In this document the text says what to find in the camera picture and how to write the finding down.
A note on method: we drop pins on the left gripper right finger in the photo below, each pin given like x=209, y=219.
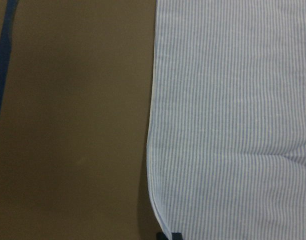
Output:
x=177, y=236

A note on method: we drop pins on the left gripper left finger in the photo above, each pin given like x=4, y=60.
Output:
x=160, y=236

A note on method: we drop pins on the blue striped button shirt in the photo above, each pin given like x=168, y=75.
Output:
x=226, y=144

